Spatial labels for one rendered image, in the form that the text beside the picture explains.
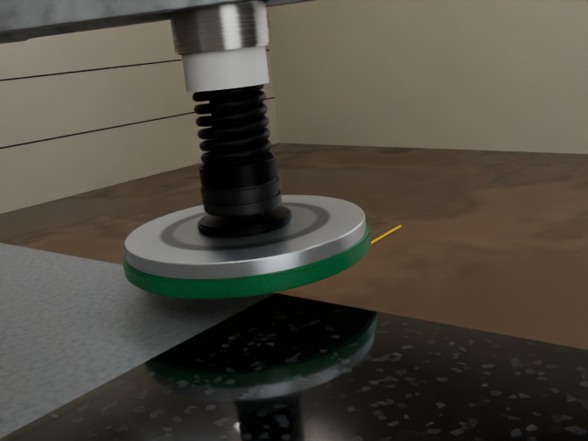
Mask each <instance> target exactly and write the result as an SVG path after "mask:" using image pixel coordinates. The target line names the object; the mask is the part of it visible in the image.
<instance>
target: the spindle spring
mask: <svg viewBox="0 0 588 441"><path fill-rule="evenodd" d="M263 87H264V84H261V85H255V86H249V87H237V88H230V89H221V90H212V91H201V92H195V93H194V94H193V95H192V99H193V100H194V101H195V102H206V101H213V100H219V99H225V98H229V97H235V96H239V95H246V94H250V96H248V97H243V98H240V99H235V100H230V101H220V102H214V103H206V104H199V105H196V106H195V108H194V112H195V113H196V114H198V115H205V114H213V113H220V112H225V111H230V110H236V109H244V108H247V107H251V109H248V110H244V111H240V112H235V113H231V114H225V115H214V116H210V115H205V116H200V117H199V118H197V119H196V124H197V125H198V126H199V127H210V126H218V125H224V124H230V123H239V122H243V121H247V120H251V119H253V122H248V123H244V124H240V125H235V126H230V127H225V128H218V129H213V127H210V128H205V129H200V130H199V132H198V137H199V138H201V139H208V140H205V141H202V142H201V143H200V144H199V148H200V149H201V150H202V151H209V152H206V153H204V154H202V156H201V161H202V162H204V163H206V164H223V163H230V162H235V161H241V160H245V159H249V158H254V157H258V156H263V157H270V156H273V155H272V154H271V152H270V151H269V150H270V148H271V142H270V140H268V138H269V137H270V131H269V129H268V128H266V126H267V125H268V124H269V118H268V117H267V116H265V115H264V114H266V112H267V109H268V108H267V106H266V105H265V104H264V103H262V102H263V101H264V100H265V99H266V94H265V93H264V92H263V91H261V89H262V88H263ZM251 132H255V134H254V135H250V136H244V137H239V138H235V139H229V140H223V141H216V142H215V141H214V139H216V138H223V137H234V136H239V135H243V134H247V133H251ZM253 144H255V145H256V146H255V147H252V148H248V149H245V150H238V151H232V152H226V153H218V154H216V151H226V150H232V149H237V148H241V147H246V146H250V145H253Z"/></svg>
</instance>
